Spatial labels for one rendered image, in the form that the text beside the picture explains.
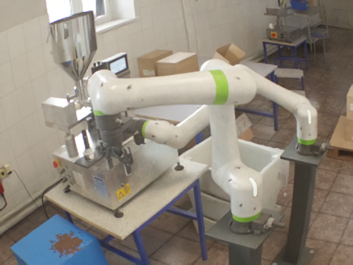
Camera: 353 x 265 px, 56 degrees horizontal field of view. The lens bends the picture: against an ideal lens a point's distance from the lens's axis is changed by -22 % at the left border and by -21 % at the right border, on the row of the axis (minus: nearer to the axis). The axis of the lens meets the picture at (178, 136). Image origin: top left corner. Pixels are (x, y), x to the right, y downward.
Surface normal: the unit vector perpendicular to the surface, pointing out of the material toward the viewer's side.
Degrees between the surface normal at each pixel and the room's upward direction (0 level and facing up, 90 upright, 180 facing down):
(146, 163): 90
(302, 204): 90
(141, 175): 90
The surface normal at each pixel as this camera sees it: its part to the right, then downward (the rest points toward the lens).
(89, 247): 0.80, 0.16
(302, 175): -0.61, 0.42
